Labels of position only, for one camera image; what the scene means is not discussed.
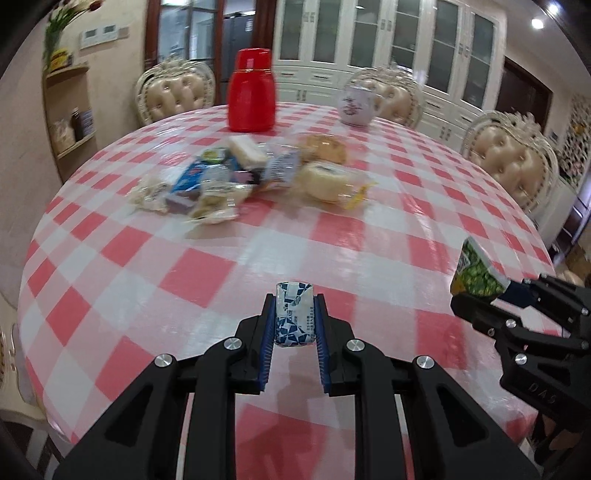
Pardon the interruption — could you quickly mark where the brown pastry packet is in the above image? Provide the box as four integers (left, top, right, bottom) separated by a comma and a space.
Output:
298, 134, 349, 164

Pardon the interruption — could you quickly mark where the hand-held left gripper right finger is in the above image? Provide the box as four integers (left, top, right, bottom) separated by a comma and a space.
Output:
314, 293, 541, 480

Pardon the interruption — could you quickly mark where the wall niche shelf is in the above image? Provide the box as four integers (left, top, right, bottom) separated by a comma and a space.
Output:
44, 65, 100, 171

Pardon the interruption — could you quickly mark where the blue white patterned snack packet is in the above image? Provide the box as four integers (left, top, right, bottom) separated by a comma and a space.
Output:
273, 280, 319, 348
263, 152, 301, 188

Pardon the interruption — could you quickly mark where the small purple snack packet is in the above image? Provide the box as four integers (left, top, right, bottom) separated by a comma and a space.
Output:
164, 191, 199, 215

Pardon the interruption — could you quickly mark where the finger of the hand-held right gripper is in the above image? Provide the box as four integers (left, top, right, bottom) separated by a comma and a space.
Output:
501, 273, 591, 319
450, 294, 591, 418

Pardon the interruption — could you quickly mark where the clear food bag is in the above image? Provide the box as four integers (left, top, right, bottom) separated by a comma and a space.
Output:
48, 119, 75, 151

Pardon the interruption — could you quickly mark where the cream carved tufted chair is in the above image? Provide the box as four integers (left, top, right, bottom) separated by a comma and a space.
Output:
135, 59, 216, 125
462, 111, 559, 217
0, 323, 47, 421
344, 65, 423, 130

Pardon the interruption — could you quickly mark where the flower bouquet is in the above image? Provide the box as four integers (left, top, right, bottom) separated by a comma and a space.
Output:
44, 0, 100, 61

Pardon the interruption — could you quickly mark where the wall switch panel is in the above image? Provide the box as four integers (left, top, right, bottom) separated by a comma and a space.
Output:
79, 25, 130, 49

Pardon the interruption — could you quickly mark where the white floral ceramic jar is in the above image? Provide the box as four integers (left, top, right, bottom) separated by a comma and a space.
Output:
338, 84, 382, 126

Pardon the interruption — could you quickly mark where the dark wooden door frame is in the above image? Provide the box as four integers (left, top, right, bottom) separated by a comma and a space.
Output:
144, 0, 280, 100

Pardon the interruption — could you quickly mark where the green snack packet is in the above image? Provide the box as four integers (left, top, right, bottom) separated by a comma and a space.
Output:
450, 237, 509, 298

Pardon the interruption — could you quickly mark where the pale yellow bun packet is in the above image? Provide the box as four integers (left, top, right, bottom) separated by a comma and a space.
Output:
295, 161, 377, 212

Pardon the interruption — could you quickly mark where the white nut cookie packet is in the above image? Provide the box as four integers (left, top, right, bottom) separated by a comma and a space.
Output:
187, 185, 250, 224

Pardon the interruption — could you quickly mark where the clear cookie packet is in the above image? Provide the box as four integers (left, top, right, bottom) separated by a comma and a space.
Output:
127, 178, 169, 213

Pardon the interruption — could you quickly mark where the yellow box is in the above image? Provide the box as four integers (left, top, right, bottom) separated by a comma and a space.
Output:
48, 48, 75, 71

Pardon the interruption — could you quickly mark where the white floral lattice screen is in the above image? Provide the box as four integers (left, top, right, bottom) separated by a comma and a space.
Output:
561, 95, 591, 181

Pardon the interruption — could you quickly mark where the white glass door cabinet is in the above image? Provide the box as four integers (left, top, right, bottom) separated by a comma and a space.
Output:
277, 0, 509, 153

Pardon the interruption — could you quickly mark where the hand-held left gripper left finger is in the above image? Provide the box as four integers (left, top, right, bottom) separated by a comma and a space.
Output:
51, 293, 278, 480

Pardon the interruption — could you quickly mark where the red thermos jug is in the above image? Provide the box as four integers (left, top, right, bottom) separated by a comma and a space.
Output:
228, 47, 278, 132

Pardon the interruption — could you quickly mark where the red white checked tablecloth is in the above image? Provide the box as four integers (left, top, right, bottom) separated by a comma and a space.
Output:
18, 102, 557, 480

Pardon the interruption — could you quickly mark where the cardboard box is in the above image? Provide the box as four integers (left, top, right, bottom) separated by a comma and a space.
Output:
566, 247, 591, 278

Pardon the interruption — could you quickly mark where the dark glass jar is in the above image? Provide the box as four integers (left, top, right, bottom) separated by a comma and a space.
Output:
71, 108, 93, 141

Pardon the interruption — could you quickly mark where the dark grey refrigerator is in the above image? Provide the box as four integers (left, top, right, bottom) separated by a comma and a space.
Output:
222, 14, 254, 84

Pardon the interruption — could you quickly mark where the cream wafer packet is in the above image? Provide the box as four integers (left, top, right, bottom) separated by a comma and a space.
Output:
228, 135, 269, 168

